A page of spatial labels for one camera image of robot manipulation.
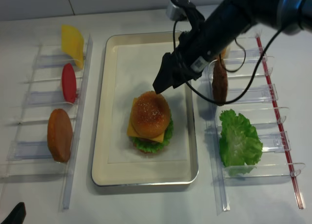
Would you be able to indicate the clear acrylic rack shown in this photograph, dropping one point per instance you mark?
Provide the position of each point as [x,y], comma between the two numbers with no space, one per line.
[253,94]
[28,156]

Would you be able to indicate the yellow cheese slice in rack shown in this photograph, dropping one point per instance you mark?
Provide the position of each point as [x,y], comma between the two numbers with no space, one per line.
[72,43]

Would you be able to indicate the green lettuce in burger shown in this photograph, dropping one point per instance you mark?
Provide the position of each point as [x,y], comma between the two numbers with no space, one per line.
[168,133]

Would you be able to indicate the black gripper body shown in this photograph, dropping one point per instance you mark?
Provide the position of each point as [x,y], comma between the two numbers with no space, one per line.
[206,39]

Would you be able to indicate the yellow cheese slice on burger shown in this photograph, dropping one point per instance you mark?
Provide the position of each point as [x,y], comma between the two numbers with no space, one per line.
[132,131]

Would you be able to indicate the metal baking tray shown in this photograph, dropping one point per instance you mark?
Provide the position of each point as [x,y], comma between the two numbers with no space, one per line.
[137,173]

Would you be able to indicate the sesame top bun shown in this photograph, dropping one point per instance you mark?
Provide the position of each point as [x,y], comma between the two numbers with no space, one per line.
[151,95]

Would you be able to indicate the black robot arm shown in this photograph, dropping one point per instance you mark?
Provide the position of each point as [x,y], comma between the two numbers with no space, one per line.
[289,15]

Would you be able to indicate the green lettuce leaf in rack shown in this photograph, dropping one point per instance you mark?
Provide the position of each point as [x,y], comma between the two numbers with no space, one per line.
[240,148]

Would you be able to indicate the right clear acrylic rack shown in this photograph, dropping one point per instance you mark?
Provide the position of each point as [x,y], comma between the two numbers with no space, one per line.
[253,94]

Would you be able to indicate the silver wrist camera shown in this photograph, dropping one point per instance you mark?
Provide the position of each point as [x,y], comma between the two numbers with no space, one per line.
[176,9]

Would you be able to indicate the sesame bun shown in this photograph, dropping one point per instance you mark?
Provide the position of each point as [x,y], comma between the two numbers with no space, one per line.
[151,95]
[225,52]

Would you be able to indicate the red tomato slice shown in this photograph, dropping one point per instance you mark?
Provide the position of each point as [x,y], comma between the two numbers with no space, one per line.
[69,84]

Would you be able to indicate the brown meat patty in rack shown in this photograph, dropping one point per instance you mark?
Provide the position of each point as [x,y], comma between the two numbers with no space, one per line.
[220,82]

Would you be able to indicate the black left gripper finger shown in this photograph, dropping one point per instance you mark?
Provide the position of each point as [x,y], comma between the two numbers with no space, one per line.
[165,77]

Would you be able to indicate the sesame bun in rack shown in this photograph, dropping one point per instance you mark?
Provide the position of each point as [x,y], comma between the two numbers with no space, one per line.
[225,52]

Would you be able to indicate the black object at corner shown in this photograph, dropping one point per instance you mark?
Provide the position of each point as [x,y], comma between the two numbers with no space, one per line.
[17,215]

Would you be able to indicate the left clear acrylic rack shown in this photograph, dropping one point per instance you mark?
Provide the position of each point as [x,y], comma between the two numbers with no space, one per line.
[28,156]

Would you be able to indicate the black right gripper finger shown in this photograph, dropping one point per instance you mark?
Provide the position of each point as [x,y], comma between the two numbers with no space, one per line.
[178,80]

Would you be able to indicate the brown bun in left rack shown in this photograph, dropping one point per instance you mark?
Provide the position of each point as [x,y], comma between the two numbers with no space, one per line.
[59,135]

